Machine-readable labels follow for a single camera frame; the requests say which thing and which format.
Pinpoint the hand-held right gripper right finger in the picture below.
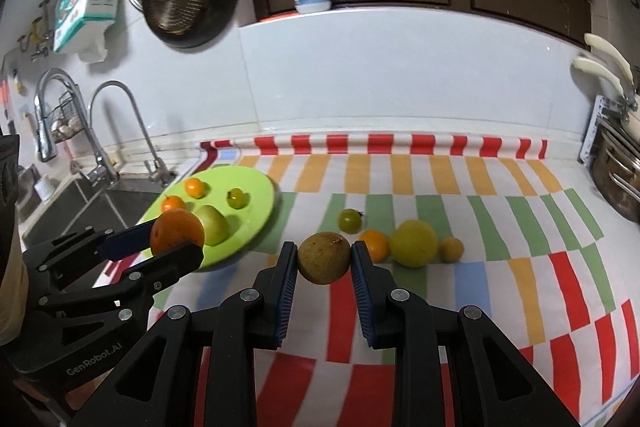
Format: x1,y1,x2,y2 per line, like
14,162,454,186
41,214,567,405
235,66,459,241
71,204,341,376
350,241,583,427

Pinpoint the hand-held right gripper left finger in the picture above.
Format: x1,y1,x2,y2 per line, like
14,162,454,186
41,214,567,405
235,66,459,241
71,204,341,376
67,241,300,427

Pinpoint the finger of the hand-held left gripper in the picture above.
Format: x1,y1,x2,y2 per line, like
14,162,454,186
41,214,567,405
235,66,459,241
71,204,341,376
22,225,157,277
37,241,205,314

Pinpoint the brown round fruit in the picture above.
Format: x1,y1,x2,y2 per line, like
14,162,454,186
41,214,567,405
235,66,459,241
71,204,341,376
297,232,352,286

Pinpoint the green apple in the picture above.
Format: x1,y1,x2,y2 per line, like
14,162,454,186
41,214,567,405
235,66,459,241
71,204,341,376
193,205,230,246
389,219,437,269

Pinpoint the green plate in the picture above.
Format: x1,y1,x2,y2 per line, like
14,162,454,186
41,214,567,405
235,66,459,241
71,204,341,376
135,165,277,273

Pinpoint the steel sink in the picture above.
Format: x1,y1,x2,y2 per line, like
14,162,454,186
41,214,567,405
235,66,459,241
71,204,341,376
20,178,168,254

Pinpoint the green tangerine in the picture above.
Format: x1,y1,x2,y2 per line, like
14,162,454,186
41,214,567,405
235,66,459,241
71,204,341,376
338,209,364,234

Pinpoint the striped colourful tablecloth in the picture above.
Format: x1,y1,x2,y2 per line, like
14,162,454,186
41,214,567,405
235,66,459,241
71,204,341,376
106,134,640,427

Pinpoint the small yellow-brown fruit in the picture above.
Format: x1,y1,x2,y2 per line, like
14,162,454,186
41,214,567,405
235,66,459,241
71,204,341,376
439,237,465,263

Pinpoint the chrome gooseneck faucet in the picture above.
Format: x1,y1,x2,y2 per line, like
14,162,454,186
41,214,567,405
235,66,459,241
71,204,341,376
88,80,177,188

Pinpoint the chrome pull-down faucet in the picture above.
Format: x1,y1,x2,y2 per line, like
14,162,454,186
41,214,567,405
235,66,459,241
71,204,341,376
34,68,121,188

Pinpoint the steel pot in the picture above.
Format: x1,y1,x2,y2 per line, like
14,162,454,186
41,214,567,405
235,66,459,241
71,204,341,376
592,126,640,224

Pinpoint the black wire basket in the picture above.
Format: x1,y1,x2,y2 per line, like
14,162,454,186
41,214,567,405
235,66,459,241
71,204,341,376
49,90,86,144

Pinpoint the bicycle-shaped wall hook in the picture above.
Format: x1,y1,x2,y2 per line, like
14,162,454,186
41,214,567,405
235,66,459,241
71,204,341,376
16,0,56,61

